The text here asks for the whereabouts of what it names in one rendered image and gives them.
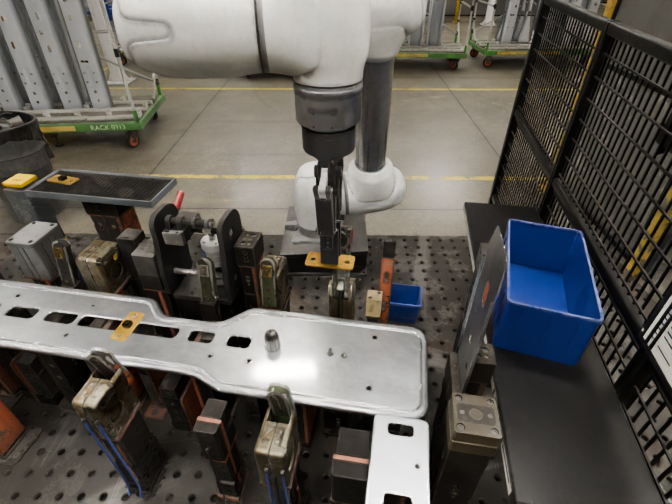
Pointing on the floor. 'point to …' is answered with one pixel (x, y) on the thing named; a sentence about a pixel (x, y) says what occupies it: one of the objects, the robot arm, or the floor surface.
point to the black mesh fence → (633, 381)
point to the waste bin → (23, 153)
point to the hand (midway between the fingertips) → (330, 242)
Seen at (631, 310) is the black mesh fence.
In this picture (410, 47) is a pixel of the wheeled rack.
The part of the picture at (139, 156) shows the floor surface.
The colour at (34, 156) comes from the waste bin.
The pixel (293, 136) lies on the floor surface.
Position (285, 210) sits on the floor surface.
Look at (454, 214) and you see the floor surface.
